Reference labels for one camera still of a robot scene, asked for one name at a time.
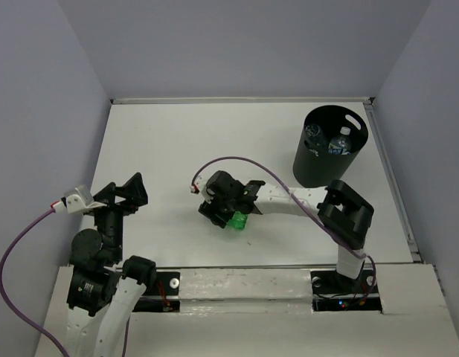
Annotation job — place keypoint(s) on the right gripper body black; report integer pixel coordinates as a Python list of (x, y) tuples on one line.
[(227, 202)]

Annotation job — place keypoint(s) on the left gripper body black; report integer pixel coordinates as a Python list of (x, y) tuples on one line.
[(111, 219)]

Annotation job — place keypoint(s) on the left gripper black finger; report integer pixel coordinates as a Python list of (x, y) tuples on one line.
[(105, 197), (133, 192)]

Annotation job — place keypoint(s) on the green plastic bottle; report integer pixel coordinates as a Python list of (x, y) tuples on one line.
[(238, 221)]

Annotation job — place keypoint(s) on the clear bottle black cap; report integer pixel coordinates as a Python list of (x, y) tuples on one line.
[(316, 135)]

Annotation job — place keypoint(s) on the clear bottle green white label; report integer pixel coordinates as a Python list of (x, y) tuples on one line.
[(341, 143)]

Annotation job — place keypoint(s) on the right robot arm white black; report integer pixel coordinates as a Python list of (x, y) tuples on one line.
[(336, 208)]

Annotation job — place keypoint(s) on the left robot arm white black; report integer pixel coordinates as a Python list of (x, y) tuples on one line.
[(104, 287)]

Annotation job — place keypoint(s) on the black plastic bin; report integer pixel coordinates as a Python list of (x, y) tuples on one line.
[(315, 167)]

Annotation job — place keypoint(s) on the white foam front board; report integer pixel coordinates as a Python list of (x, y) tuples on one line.
[(204, 291)]

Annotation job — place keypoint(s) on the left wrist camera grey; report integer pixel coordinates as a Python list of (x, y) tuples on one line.
[(76, 200)]

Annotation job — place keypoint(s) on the aluminium table edge rail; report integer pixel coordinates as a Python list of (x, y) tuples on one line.
[(197, 100)]

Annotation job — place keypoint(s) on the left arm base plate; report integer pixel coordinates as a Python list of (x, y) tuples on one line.
[(163, 296)]

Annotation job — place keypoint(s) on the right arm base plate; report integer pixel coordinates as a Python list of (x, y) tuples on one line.
[(332, 292)]

